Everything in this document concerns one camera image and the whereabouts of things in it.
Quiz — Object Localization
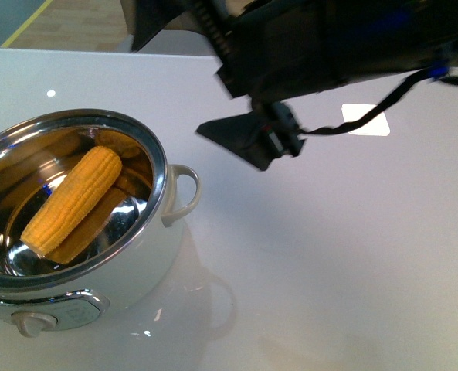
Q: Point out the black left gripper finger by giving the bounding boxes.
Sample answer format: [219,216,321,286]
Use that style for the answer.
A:
[131,0,196,52]

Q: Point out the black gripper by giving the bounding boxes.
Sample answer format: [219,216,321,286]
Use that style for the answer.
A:
[192,0,458,159]

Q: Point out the white electric cooking pot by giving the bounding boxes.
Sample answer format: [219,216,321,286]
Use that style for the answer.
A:
[0,109,201,337]

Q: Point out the beige chair left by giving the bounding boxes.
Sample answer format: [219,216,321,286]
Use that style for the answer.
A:
[115,0,215,56]

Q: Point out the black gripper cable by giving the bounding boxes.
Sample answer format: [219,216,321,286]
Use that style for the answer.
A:
[297,65,458,137]

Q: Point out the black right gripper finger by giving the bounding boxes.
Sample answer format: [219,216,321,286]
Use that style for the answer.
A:
[196,112,281,171]

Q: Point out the yellow corn cob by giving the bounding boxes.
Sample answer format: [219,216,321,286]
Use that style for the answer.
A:
[21,146,122,256]

